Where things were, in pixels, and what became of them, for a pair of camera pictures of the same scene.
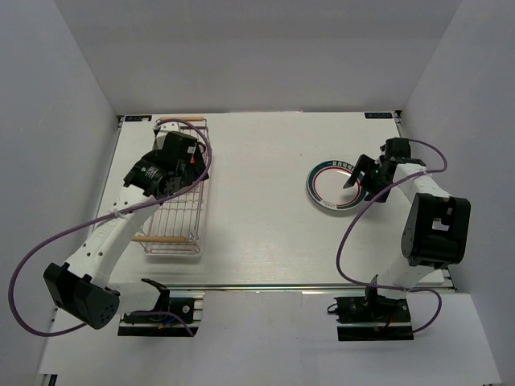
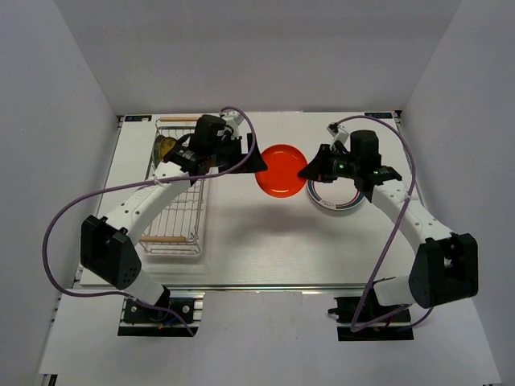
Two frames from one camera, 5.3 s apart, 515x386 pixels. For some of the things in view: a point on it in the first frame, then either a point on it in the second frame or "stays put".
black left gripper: [196, 169] to [254, 165]
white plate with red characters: [325, 186] stays put
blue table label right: [377, 115] stays put
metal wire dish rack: [175, 225] stays put
